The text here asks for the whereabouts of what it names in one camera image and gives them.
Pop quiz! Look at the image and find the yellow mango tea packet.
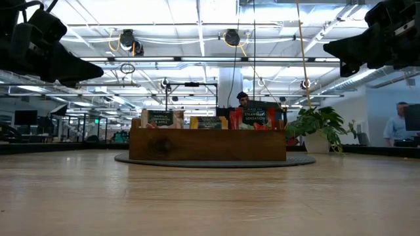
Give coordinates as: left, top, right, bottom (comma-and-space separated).
189, 115, 229, 130

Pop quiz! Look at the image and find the white building column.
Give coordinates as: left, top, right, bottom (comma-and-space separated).
218, 67, 244, 109

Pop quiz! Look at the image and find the black background cabinet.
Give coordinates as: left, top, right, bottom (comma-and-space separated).
215, 107, 231, 121

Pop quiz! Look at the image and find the yellow hanging cable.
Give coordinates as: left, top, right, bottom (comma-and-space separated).
296, 0, 312, 109

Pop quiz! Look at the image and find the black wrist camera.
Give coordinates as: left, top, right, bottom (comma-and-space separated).
364, 0, 411, 29
28, 8, 68, 43

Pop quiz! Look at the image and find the black coiled hanging cable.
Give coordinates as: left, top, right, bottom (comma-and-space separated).
251, 0, 257, 102

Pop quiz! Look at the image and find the black background monitor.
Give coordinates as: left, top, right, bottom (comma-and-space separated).
247, 100, 288, 124

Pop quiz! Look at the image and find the black desk monitor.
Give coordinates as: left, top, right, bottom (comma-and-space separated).
14, 110, 38, 126

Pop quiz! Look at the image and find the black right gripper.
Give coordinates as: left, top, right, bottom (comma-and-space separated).
323, 12, 420, 78

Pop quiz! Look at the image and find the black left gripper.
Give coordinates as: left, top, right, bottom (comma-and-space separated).
0, 0, 105, 89

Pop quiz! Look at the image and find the long ceiling light strip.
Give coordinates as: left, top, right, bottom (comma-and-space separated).
80, 56, 341, 63

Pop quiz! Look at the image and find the red strawberry tea packet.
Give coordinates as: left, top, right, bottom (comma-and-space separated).
229, 107, 277, 131

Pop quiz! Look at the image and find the green potted plant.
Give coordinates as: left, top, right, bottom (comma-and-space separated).
285, 106, 358, 155

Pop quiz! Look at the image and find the dark wall screen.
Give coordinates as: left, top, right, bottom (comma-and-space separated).
403, 104, 420, 132

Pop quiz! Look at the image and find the person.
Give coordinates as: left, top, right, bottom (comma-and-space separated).
236, 91, 251, 109
383, 101, 418, 148

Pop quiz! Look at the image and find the black ceiling cable reel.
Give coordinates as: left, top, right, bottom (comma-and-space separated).
118, 28, 145, 56
224, 28, 242, 47

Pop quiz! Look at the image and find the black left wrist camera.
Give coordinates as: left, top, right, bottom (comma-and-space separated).
28, 8, 68, 43

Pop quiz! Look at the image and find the brown wooden compartment box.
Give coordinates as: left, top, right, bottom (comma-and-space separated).
129, 117, 287, 162

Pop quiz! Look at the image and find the black background frame stand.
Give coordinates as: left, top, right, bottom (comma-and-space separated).
165, 81, 219, 116

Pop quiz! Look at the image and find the grey round woven placemat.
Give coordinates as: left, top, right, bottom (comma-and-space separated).
114, 152, 316, 169

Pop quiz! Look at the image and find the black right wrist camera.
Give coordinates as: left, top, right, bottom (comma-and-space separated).
364, 0, 411, 29

